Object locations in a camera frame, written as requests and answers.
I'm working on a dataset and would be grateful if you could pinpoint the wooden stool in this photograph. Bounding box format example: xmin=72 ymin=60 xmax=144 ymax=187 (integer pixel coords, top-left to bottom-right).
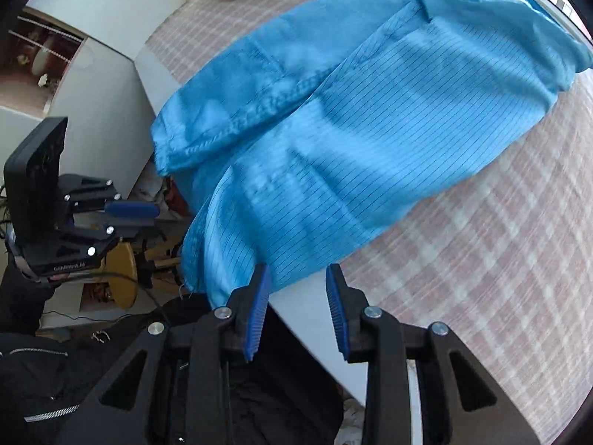
xmin=99 ymin=238 xmax=186 ymax=311

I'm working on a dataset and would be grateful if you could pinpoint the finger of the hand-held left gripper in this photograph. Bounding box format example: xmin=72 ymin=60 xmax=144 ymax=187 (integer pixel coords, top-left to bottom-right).
xmin=46 ymin=221 xmax=158 ymax=263
xmin=60 ymin=174 xmax=161 ymax=221

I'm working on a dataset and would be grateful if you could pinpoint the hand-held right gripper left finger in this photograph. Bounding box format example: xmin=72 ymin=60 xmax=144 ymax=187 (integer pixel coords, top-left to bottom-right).
xmin=56 ymin=263 xmax=274 ymax=445

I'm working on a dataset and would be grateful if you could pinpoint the person's left forearm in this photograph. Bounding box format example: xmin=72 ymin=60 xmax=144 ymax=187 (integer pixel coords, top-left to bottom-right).
xmin=0 ymin=250 xmax=63 ymax=334

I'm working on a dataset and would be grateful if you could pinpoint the blue striped work coat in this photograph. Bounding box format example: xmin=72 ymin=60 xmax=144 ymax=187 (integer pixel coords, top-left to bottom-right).
xmin=150 ymin=0 xmax=593 ymax=307

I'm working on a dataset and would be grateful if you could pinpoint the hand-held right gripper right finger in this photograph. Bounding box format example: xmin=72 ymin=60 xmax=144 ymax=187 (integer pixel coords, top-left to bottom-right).
xmin=325 ymin=263 xmax=540 ymax=445

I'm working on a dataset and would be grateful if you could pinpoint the wooden shelf unit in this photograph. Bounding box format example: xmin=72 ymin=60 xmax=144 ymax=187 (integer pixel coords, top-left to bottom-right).
xmin=0 ymin=14 xmax=89 ymax=116

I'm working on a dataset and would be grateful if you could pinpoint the pink checked blanket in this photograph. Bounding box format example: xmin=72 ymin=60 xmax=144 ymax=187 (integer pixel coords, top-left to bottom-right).
xmin=143 ymin=0 xmax=593 ymax=445

